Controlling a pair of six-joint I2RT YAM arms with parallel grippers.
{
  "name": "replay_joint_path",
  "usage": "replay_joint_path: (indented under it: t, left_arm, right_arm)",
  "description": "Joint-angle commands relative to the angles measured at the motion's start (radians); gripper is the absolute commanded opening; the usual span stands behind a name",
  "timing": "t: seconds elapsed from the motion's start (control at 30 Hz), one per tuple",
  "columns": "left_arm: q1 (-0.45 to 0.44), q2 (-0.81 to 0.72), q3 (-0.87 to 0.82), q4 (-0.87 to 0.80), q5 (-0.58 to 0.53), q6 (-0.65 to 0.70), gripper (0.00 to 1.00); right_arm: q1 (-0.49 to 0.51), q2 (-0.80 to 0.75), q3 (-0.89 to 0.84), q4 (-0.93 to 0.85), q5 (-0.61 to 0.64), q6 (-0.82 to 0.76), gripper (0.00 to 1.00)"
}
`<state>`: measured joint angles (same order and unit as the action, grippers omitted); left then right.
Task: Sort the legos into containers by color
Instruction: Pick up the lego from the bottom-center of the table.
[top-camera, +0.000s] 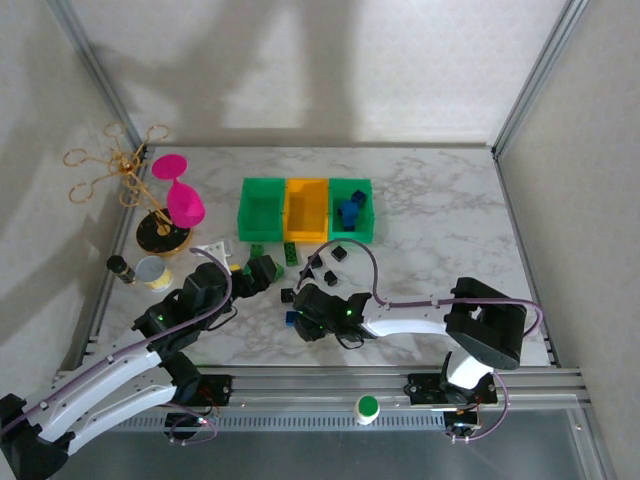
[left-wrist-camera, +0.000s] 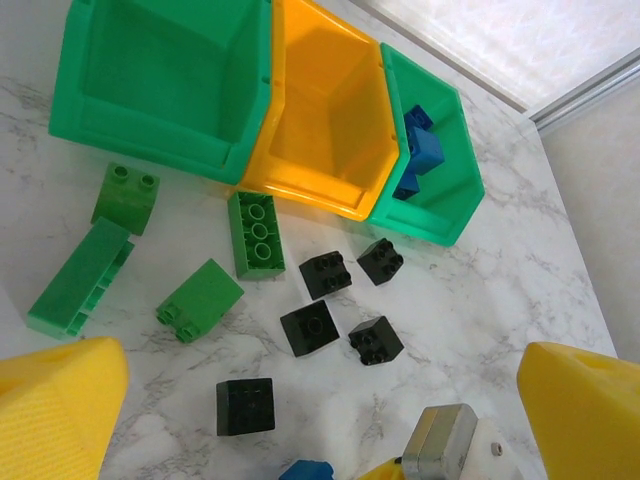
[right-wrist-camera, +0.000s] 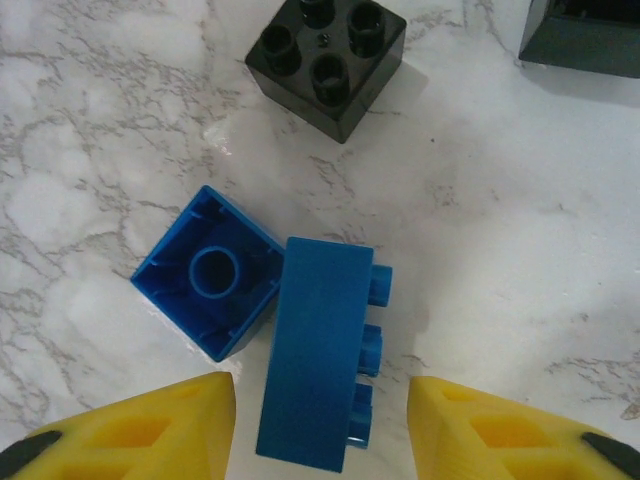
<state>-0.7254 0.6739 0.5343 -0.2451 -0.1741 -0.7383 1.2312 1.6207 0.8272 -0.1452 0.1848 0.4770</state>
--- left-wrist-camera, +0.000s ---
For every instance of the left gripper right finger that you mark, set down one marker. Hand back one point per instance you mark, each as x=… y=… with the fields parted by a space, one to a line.
x=585 y=415

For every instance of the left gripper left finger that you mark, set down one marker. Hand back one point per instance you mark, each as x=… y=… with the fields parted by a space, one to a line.
x=55 y=410

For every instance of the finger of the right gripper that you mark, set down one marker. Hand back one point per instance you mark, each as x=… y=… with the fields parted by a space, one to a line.
x=382 y=471

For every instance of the blue lego brick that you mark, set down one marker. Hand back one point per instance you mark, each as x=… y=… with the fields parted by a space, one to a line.
x=426 y=150
x=306 y=471
x=406 y=184
x=419 y=119

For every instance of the black square lego brick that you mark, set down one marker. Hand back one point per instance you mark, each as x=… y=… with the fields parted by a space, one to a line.
x=376 y=340
x=381 y=261
x=308 y=327
x=245 y=406
x=326 y=274

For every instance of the long green lego brick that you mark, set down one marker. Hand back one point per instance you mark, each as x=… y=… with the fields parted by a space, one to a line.
x=240 y=235
x=75 y=280

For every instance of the small green lego brick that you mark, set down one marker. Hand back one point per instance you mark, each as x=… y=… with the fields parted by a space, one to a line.
x=200 y=295
x=122 y=205

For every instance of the green plastic storage bin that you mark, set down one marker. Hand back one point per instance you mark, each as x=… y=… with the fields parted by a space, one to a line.
x=450 y=200
x=165 y=60

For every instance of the yellow plastic storage bin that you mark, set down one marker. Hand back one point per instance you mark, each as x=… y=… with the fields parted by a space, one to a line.
x=330 y=100

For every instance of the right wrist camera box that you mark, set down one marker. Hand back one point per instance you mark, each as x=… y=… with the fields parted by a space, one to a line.
x=440 y=440

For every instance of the aluminium frame post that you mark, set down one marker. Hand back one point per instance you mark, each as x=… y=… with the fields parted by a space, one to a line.
x=585 y=90

